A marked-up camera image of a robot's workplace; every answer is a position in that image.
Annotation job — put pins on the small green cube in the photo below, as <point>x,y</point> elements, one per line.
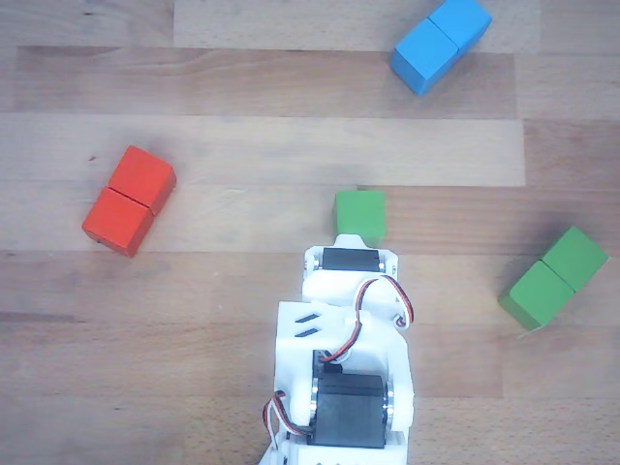
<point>359,213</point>

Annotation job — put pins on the long blue block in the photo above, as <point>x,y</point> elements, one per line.
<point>438,41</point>

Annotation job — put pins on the long green block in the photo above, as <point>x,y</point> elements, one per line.
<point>552,278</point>

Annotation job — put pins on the long red block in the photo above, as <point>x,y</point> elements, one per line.
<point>128,201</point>

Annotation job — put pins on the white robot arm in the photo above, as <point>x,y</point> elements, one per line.
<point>341,329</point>

